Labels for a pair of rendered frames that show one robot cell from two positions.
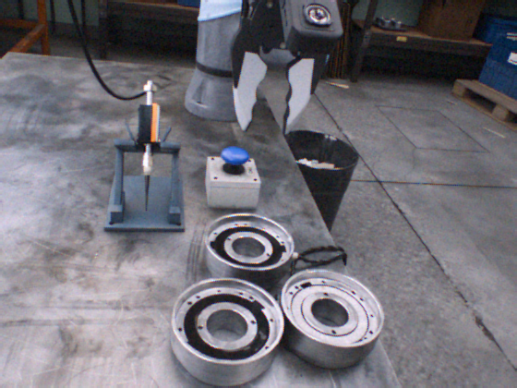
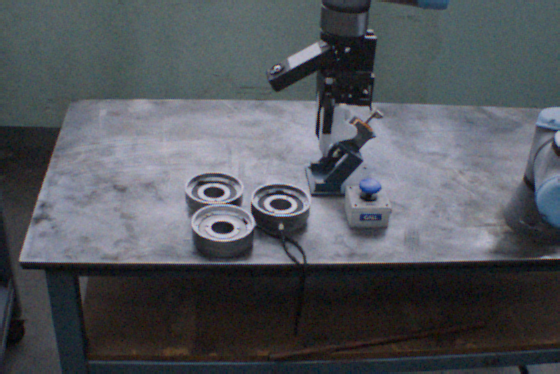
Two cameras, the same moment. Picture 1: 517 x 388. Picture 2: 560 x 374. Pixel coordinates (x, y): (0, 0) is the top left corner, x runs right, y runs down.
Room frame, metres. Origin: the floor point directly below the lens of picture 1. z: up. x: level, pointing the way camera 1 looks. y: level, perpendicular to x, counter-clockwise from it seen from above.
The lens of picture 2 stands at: (0.56, -1.11, 1.58)
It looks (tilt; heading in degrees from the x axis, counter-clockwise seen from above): 32 degrees down; 97
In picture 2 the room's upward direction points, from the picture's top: 4 degrees clockwise
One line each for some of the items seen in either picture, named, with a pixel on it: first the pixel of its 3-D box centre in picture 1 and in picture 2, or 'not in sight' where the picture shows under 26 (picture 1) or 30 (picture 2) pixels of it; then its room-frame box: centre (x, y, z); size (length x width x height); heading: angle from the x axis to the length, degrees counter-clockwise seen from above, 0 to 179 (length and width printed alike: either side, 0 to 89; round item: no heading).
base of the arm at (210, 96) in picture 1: (222, 85); (548, 199); (0.91, 0.11, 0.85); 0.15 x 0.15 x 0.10
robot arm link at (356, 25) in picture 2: not in sight; (344, 18); (0.50, 0.01, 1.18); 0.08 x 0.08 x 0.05
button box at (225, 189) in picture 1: (231, 179); (370, 206); (0.58, 0.04, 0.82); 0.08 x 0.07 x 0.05; 14
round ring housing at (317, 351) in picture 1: (328, 318); (222, 231); (0.34, -0.09, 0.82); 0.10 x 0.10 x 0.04
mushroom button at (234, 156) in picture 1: (234, 166); (368, 194); (0.57, 0.04, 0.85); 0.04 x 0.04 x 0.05
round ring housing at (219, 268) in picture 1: (247, 252); (280, 208); (0.42, 0.00, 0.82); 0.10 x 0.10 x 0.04
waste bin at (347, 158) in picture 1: (305, 193); not in sight; (1.61, -0.19, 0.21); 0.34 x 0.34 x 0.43
